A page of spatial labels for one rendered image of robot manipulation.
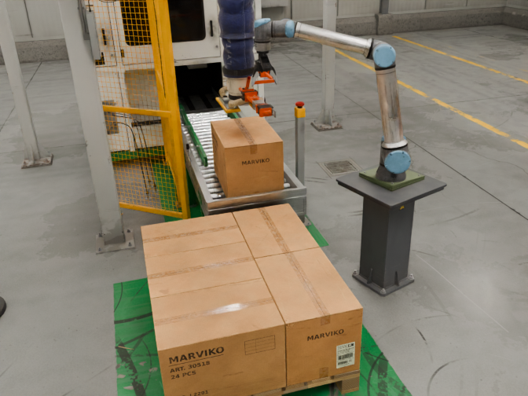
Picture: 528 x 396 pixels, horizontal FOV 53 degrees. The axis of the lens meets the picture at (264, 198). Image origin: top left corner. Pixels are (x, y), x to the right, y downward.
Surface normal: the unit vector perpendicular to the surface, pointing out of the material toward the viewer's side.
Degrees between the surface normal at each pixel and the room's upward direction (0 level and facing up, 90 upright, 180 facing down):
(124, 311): 0
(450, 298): 0
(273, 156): 90
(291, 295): 0
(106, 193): 90
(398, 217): 90
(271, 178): 90
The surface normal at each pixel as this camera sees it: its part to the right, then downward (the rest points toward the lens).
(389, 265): 0.56, 0.35
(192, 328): -0.04, -0.90
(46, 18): 0.24, 0.42
